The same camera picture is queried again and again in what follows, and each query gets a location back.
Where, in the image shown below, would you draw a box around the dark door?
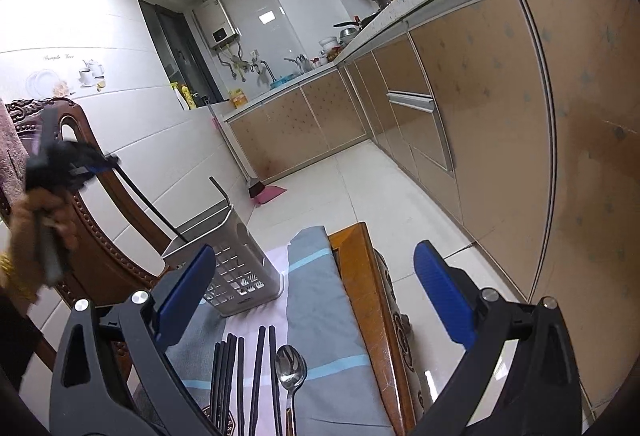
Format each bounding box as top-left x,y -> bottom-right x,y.
137,0 -> 223,104

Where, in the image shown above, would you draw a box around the countertop cutlery holder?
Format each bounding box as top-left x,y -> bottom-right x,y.
285,54 -> 313,74

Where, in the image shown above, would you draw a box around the gold bracelet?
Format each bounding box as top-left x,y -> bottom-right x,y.
0,253 -> 38,301

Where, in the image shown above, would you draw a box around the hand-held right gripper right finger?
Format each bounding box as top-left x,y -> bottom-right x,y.
412,240 -> 583,436

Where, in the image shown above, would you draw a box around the carved wooden chair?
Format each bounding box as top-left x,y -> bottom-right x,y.
0,96 -> 173,382

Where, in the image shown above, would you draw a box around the teapot wall sticker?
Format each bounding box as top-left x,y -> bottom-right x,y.
25,53 -> 108,96

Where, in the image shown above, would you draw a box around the white water heater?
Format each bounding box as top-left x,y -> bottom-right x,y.
192,0 -> 241,51

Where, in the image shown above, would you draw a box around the person's left forearm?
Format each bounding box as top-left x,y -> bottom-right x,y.
0,261 -> 43,397

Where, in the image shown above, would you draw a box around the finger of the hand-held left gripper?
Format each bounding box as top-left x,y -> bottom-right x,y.
70,142 -> 122,169
60,163 -> 113,191

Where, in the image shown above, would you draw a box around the black wok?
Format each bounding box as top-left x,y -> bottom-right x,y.
333,17 -> 376,30

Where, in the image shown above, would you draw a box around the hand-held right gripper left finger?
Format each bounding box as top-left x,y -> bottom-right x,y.
47,243 -> 217,436

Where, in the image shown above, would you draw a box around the pink towel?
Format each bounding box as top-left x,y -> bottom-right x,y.
0,104 -> 31,197

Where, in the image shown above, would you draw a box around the beige kitchen base cabinets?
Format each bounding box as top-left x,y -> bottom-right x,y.
222,0 -> 640,417

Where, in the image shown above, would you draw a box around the steel spoon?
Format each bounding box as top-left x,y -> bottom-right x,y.
274,344 -> 308,436

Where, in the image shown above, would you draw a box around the brown wooden table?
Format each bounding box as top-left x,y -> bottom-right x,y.
327,222 -> 426,436

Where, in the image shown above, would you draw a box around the pink dustpan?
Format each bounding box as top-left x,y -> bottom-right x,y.
251,185 -> 288,205

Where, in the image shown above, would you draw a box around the grey plastic utensil holder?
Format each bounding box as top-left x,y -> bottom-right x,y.
161,205 -> 285,317

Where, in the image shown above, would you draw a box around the person's left hand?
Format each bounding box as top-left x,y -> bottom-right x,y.
9,188 -> 81,267

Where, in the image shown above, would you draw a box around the grey pink printed cloth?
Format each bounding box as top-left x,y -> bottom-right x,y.
135,225 -> 396,436

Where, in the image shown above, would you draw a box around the kitchen faucet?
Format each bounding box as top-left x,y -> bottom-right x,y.
252,60 -> 277,84

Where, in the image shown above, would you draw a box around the broom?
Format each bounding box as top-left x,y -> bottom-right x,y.
210,106 -> 268,201

